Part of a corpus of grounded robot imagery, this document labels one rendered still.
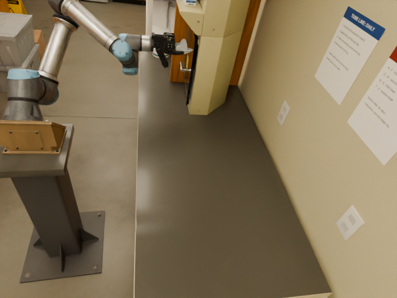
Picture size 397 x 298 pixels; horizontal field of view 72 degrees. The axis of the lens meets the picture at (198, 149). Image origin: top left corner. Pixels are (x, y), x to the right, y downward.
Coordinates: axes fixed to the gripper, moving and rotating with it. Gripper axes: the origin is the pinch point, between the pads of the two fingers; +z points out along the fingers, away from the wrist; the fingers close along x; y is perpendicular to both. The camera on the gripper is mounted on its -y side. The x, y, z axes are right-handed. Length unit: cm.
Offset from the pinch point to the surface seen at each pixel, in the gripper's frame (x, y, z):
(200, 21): -4.4, 16.6, 2.3
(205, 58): -4.4, -0.9, 7.8
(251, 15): 33, 11, 40
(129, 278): -60, -131, -31
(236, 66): 33, -22, 39
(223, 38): -4.1, 10.0, 15.0
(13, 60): 150, -92, -153
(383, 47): -64, 35, 47
